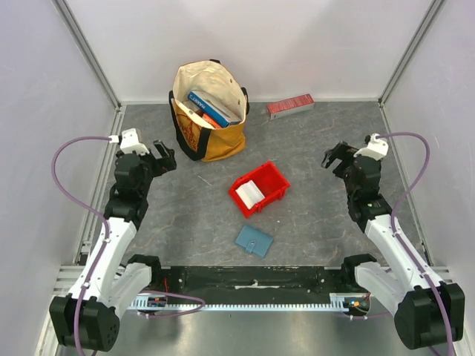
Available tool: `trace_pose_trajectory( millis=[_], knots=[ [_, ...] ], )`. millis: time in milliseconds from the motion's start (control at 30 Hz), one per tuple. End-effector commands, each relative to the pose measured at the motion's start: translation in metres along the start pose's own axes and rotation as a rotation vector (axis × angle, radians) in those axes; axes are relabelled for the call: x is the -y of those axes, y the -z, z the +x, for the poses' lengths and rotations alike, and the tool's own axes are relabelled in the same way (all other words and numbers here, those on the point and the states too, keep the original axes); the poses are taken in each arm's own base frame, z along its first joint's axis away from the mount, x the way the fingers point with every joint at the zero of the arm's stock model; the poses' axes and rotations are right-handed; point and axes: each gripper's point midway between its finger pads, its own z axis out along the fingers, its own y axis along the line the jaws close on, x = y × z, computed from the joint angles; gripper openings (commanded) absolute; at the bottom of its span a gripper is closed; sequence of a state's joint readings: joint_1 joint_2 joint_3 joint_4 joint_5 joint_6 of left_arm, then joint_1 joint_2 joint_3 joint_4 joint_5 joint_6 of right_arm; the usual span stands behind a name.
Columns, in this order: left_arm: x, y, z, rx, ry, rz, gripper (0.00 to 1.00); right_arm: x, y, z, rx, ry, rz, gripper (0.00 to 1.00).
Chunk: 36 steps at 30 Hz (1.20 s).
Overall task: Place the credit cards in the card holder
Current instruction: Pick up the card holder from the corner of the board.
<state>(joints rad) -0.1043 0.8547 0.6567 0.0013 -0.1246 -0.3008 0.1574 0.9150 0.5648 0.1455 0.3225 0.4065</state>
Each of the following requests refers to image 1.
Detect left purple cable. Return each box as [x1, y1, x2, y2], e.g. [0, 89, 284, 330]
[51, 135, 206, 356]

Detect white cards stack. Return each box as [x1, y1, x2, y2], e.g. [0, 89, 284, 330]
[236, 180, 265, 209]

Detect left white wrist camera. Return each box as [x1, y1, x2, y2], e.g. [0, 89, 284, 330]
[108, 128, 150, 156]

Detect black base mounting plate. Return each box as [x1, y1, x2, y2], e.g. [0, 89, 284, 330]
[151, 266, 361, 294]

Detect orange book in bag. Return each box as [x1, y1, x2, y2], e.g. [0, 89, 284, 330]
[202, 113, 221, 129]

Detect yellow canvas tote bag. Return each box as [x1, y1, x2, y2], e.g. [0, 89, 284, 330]
[168, 60, 249, 162]

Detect red plastic bin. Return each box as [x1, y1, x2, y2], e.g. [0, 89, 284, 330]
[229, 161, 291, 218]

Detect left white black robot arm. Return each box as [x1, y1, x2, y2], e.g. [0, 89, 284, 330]
[49, 139, 177, 355]

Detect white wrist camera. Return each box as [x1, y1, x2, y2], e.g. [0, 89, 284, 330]
[108, 128, 150, 156]
[353, 133, 389, 161]

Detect red rectangular carton box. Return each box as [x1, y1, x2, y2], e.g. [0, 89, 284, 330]
[267, 93, 315, 119]

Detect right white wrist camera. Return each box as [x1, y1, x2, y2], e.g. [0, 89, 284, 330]
[353, 133, 389, 161]

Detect blue book in bag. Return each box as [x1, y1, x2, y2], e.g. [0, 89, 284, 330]
[188, 90, 231, 128]

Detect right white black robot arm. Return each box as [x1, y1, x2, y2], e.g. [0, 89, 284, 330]
[321, 134, 465, 349]

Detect grey slotted cable duct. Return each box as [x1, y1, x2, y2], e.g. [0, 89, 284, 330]
[128, 293, 369, 312]

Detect blue leather card holder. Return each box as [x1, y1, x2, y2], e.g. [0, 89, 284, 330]
[235, 225, 274, 258]

